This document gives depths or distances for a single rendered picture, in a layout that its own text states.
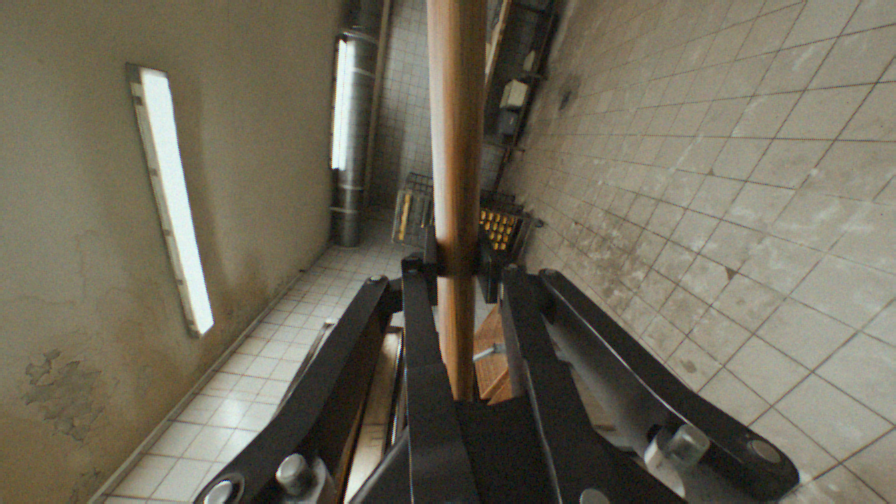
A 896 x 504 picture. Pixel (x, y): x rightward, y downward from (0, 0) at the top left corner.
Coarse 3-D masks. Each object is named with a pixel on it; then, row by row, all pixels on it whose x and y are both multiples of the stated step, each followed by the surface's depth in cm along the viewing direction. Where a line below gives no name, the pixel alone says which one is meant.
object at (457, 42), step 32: (448, 0) 11; (480, 0) 11; (448, 32) 11; (480, 32) 11; (448, 64) 12; (480, 64) 12; (448, 96) 12; (480, 96) 13; (448, 128) 13; (480, 128) 13; (448, 160) 14; (480, 160) 14; (448, 192) 14; (448, 224) 15; (448, 256) 16; (448, 288) 17; (448, 320) 19; (448, 352) 20
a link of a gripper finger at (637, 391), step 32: (576, 288) 11; (544, 320) 13; (576, 320) 10; (608, 320) 9; (576, 352) 10; (608, 352) 8; (640, 352) 8; (608, 384) 8; (640, 384) 7; (672, 384) 7; (640, 416) 7; (672, 416) 6; (704, 416) 6; (640, 448) 7; (736, 448) 5; (768, 448) 5; (736, 480) 5; (768, 480) 5
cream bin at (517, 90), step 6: (510, 84) 400; (516, 84) 375; (522, 84) 376; (504, 90) 419; (510, 90) 413; (516, 90) 379; (522, 90) 379; (504, 96) 422; (510, 96) 381; (516, 96) 382; (522, 96) 383; (504, 102) 426; (510, 102) 385; (516, 102) 386; (522, 102) 387; (504, 108) 427; (510, 108) 416; (516, 108) 406
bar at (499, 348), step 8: (496, 344) 139; (504, 344) 140; (488, 352) 139; (496, 352) 138; (504, 352) 138; (560, 352) 145; (568, 360) 144; (608, 440) 101; (616, 440) 102; (624, 440) 102; (624, 448) 101; (632, 448) 101
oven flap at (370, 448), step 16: (400, 336) 201; (384, 352) 191; (400, 352) 189; (384, 368) 177; (368, 384) 166; (384, 384) 165; (368, 400) 156; (384, 400) 155; (368, 416) 146; (384, 416) 145; (368, 432) 138; (384, 432) 135; (352, 448) 131; (368, 448) 130; (384, 448) 127; (352, 464) 124; (368, 464) 123; (352, 480) 117
